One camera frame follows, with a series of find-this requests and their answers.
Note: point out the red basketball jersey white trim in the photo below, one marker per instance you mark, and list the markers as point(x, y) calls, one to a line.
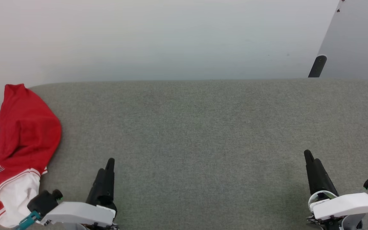
point(27, 127)

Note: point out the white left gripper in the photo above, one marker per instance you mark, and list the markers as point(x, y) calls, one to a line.
point(78, 214)

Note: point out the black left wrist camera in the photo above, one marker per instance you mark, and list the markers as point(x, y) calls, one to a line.
point(43, 202)

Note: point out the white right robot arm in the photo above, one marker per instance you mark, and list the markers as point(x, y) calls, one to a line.
point(351, 223)

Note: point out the dark panel support post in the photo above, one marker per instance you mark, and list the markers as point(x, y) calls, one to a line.
point(318, 66)

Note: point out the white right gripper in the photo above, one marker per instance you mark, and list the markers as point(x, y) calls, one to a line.
point(343, 204)

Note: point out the grey partition panel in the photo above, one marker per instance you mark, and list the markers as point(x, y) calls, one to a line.
point(356, 41)

